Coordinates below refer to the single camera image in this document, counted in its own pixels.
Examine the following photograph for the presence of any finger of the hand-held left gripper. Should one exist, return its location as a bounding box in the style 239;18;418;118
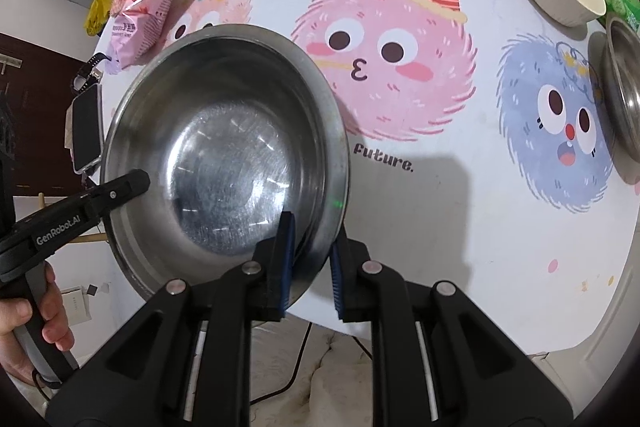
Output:
82;169;152;228

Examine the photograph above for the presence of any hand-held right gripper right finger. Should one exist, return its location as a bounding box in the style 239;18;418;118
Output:
329;226;576;427

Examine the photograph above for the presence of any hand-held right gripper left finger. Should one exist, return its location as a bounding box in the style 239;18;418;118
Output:
47;212;297;427

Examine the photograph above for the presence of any large steel bowl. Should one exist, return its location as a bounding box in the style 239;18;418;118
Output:
100;24;350;308

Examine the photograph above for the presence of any person's left hand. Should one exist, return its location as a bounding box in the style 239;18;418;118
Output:
0;263;75;380

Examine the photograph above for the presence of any smartphone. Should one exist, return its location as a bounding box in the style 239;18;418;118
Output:
71;83;104;174

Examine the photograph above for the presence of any brown wooden door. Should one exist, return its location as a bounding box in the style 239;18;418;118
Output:
0;32;96;208

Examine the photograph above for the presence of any black wristwatch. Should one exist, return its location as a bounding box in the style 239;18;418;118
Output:
73;53;108;90

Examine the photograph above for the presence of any yellow cloth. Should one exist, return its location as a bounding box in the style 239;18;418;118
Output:
83;0;119;38

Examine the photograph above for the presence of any pink snack bag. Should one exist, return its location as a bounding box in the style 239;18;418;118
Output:
104;0;183;74

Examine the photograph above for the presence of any small steel bowl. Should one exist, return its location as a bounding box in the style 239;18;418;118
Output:
587;12;640;185

